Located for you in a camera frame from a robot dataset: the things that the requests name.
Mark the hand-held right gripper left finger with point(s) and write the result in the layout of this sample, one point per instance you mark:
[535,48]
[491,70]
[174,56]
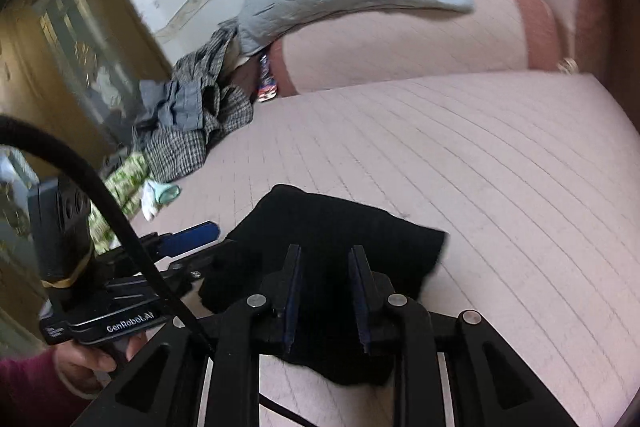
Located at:
[291,287]

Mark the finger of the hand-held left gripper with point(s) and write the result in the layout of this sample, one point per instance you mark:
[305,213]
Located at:
[190,268]
[195,234]

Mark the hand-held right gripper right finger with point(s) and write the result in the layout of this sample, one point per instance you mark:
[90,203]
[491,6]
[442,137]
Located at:
[359,297]

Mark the black pants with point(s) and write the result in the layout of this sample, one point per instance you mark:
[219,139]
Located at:
[325,227]

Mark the person's left forearm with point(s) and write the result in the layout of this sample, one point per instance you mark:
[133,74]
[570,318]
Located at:
[30,392]

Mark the person's left hand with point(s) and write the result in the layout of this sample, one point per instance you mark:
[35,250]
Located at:
[80,359]

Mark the white and teal sock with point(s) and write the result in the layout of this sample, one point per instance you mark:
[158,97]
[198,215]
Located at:
[152,202]

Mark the plaid garment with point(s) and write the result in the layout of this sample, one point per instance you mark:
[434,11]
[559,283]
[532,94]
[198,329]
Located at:
[180,152]

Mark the green patterned cloth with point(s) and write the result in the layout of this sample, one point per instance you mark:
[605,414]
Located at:
[125,182]

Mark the blue-grey garment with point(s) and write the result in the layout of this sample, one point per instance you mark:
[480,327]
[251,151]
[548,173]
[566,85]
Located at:
[182,107]

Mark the colourful packet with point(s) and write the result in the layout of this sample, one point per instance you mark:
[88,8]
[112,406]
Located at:
[267,84]

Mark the wooden door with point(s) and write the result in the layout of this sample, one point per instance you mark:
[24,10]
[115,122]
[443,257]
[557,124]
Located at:
[30,72]

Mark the small beige cloth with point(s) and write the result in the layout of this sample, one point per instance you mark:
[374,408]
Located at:
[568,66]

